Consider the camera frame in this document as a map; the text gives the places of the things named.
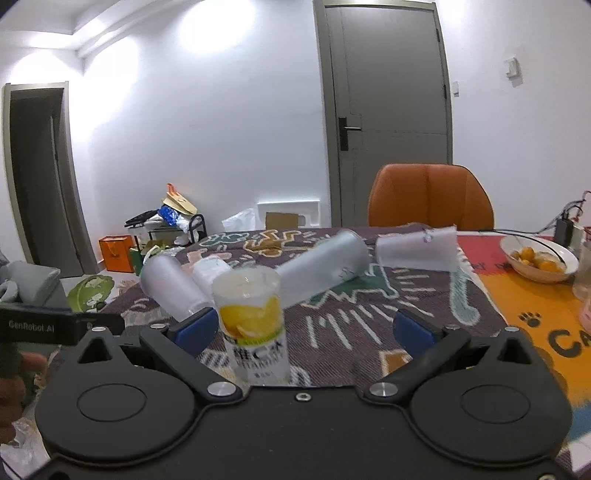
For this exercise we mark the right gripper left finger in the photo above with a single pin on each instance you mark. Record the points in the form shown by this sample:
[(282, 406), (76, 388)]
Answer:
[(178, 346)]

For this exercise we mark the black power adapter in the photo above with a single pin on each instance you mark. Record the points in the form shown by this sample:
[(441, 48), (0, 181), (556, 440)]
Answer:
[(563, 232)]

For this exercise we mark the green leaf rug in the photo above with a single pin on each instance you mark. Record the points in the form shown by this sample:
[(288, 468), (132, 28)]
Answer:
[(90, 293)]

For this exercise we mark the orange paper bag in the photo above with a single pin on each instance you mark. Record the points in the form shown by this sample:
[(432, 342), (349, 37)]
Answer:
[(115, 253)]

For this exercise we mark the orange chair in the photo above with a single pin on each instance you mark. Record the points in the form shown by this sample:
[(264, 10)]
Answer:
[(436, 195)]

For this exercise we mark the dark side doorway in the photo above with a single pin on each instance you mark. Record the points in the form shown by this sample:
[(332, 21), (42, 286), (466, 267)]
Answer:
[(41, 178)]

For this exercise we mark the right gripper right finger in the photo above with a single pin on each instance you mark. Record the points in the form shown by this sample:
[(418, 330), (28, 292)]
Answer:
[(432, 349)]

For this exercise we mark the frosted white plastic cup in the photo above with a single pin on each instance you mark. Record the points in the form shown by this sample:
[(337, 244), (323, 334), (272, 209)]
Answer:
[(164, 281)]

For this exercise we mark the white plastic bag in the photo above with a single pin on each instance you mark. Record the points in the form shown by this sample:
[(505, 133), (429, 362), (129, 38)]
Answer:
[(245, 220)]

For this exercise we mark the white frame with cardboard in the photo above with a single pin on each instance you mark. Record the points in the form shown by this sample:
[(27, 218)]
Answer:
[(289, 214)]

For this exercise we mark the black shoe rack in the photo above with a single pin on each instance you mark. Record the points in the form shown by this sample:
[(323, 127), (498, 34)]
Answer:
[(173, 229)]

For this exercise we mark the white wall switch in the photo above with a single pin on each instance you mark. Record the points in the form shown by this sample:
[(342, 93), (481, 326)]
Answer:
[(512, 68)]

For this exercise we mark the tall frosted grey cup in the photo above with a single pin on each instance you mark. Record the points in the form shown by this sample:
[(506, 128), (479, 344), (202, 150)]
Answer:
[(330, 263)]

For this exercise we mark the white fruit bowl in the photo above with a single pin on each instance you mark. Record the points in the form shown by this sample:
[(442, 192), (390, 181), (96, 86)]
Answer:
[(538, 259)]

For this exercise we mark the lemon label plastic cup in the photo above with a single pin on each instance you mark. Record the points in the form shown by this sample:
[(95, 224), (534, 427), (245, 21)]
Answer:
[(252, 324)]

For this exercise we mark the pink guava drink bottle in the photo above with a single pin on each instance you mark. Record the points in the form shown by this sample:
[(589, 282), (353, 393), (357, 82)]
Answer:
[(585, 315)]

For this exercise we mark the patterned woven table cloth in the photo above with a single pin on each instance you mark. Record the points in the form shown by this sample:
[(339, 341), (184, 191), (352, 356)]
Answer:
[(500, 410)]

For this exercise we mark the grey sofa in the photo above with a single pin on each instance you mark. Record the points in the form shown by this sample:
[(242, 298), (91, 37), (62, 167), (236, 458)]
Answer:
[(30, 284)]

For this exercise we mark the grey door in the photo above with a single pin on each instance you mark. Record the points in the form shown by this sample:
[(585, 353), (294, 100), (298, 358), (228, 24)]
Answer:
[(386, 94)]

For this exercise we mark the frosted cup with sticker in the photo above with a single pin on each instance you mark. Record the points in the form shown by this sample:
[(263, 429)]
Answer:
[(426, 249)]

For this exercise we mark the person's left hand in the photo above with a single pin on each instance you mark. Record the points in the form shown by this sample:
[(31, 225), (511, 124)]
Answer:
[(13, 392)]

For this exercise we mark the clear drinking glass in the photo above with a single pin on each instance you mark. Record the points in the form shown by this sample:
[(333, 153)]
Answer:
[(582, 280)]

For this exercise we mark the clear ribbed plastic cup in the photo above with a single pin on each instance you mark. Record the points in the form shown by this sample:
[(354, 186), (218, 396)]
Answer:
[(206, 270)]

